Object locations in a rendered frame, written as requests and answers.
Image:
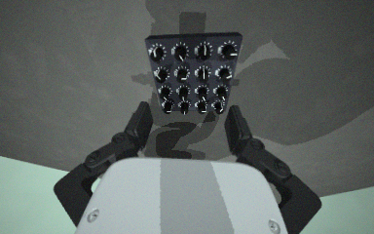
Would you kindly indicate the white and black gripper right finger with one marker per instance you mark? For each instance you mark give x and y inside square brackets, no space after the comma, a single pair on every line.
[299,203]

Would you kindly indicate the dark grey knob box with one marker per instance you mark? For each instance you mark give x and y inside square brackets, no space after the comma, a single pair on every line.
[194,70]

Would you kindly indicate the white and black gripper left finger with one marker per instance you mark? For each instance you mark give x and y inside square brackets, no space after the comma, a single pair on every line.
[74,190]

